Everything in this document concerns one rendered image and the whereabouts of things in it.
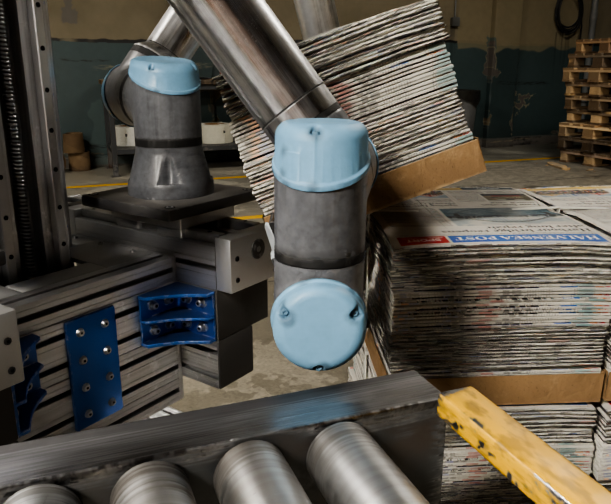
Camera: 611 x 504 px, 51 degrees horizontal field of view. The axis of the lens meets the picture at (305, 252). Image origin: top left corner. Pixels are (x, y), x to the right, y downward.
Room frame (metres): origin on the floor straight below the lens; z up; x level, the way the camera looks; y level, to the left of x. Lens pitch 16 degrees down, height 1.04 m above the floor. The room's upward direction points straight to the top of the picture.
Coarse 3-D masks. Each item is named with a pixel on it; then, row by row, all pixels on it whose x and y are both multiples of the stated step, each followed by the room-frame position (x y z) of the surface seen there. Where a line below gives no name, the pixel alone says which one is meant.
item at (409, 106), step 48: (432, 0) 0.81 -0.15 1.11; (336, 48) 0.81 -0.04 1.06; (384, 48) 0.81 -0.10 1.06; (432, 48) 0.82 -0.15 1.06; (336, 96) 0.81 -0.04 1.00; (384, 96) 0.81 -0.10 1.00; (432, 96) 0.81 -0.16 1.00; (240, 144) 0.81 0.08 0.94; (384, 144) 0.81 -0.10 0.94; (432, 144) 0.81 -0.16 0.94
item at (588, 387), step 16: (368, 336) 0.93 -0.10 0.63; (384, 368) 0.79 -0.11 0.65; (432, 384) 0.75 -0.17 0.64; (448, 384) 0.76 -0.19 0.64; (464, 384) 0.76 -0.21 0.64; (480, 384) 0.76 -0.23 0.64; (496, 384) 0.76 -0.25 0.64; (512, 384) 0.76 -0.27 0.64; (528, 384) 0.76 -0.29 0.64; (544, 384) 0.76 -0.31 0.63; (560, 384) 0.77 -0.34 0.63; (576, 384) 0.77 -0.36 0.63; (592, 384) 0.77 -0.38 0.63; (608, 384) 0.77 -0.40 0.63; (496, 400) 0.76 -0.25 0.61; (512, 400) 0.76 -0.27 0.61; (528, 400) 0.76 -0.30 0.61; (544, 400) 0.77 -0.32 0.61; (560, 400) 0.77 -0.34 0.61; (576, 400) 0.77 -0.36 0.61; (592, 400) 0.77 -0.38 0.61; (608, 400) 0.77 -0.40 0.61
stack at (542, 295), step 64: (448, 192) 1.07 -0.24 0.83; (512, 192) 1.07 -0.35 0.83; (576, 192) 1.08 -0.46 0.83; (384, 256) 0.81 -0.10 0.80; (448, 256) 0.75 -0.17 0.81; (512, 256) 0.76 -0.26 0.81; (576, 256) 0.77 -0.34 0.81; (384, 320) 0.80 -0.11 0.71; (448, 320) 0.75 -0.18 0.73; (512, 320) 0.76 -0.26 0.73; (576, 320) 0.76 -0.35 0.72; (448, 448) 0.76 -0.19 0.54; (576, 448) 0.76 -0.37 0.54
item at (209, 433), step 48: (336, 384) 0.45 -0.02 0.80; (384, 384) 0.45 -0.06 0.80; (96, 432) 0.38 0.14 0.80; (144, 432) 0.38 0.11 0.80; (192, 432) 0.38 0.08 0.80; (240, 432) 0.38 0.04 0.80; (288, 432) 0.39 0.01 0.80; (384, 432) 0.41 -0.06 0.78; (432, 432) 0.43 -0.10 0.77; (0, 480) 0.33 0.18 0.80; (48, 480) 0.33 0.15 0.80; (96, 480) 0.34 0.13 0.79; (192, 480) 0.36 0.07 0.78; (432, 480) 0.43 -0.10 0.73
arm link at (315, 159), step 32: (288, 128) 0.49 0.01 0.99; (320, 128) 0.48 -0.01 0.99; (352, 128) 0.49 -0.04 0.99; (288, 160) 0.49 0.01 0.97; (320, 160) 0.48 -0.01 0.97; (352, 160) 0.48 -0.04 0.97; (288, 192) 0.49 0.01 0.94; (320, 192) 0.48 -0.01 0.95; (352, 192) 0.48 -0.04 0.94; (288, 224) 0.49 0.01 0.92; (320, 224) 0.48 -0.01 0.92; (352, 224) 0.49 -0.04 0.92; (288, 256) 0.49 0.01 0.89; (320, 256) 0.48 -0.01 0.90; (352, 256) 0.49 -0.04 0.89
